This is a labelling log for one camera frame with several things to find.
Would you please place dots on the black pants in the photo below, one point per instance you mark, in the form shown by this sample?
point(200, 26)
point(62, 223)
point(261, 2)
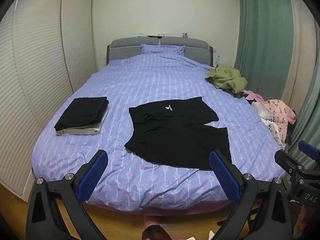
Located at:
point(175, 135)

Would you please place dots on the purple floral pillow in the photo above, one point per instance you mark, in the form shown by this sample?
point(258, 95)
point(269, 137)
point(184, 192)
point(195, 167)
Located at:
point(162, 48)

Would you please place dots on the person's leg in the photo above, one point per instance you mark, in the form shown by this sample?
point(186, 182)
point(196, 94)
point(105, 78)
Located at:
point(155, 233)

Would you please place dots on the bright pink garment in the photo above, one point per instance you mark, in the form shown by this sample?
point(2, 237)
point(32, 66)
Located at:
point(253, 96)

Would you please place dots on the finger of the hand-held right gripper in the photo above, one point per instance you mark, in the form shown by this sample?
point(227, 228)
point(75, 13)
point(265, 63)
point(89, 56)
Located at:
point(287, 160)
point(310, 149)

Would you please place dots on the small pink toy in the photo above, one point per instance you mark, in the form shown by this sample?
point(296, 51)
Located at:
point(185, 35)

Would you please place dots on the olive green garment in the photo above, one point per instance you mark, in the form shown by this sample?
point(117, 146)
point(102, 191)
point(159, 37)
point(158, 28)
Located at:
point(226, 78)

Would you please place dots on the green curtain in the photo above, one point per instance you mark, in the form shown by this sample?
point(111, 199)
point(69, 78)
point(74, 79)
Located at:
point(262, 30)

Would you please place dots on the clear water bottle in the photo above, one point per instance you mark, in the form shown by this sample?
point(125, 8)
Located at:
point(217, 60)

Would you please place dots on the folded grey garment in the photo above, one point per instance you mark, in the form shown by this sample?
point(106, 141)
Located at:
point(82, 130)

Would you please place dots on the beige curtain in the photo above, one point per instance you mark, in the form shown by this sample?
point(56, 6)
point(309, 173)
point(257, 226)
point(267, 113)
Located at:
point(298, 55)

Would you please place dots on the white louvred wardrobe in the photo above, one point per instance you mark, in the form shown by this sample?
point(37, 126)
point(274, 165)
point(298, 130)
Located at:
point(37, 80)

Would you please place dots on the folded black garment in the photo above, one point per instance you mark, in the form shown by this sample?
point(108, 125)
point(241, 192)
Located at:
point(82, 112)

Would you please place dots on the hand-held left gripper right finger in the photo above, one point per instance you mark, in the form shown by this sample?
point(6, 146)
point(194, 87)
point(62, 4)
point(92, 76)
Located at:
point(225, 177)

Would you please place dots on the white box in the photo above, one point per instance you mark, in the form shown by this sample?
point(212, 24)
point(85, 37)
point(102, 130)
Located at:
point(162, 34)

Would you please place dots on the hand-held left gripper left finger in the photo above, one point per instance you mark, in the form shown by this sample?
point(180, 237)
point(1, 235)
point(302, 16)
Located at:
point(92, 178)

